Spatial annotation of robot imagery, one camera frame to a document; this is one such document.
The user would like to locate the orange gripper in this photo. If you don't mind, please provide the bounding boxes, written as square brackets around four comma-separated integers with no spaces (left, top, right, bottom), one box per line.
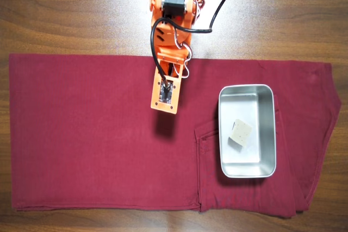
[156,47,191,79]

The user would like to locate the white foam cube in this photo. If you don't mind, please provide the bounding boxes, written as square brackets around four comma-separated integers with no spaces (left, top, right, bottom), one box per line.
[227,118,253,153]

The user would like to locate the dark red cloth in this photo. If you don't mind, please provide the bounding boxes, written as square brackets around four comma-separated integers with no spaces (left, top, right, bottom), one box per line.
[8,53,343,220]

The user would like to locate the rectangular metal tray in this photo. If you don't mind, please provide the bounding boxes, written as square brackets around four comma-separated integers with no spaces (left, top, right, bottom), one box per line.
[217,84,278,179]

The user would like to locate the white and red servo wires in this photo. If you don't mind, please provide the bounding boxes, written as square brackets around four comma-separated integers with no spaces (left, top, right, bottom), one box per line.
[173,32,193,79]

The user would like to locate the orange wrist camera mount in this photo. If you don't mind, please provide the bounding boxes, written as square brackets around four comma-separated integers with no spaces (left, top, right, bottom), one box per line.
[150,75,181,115]

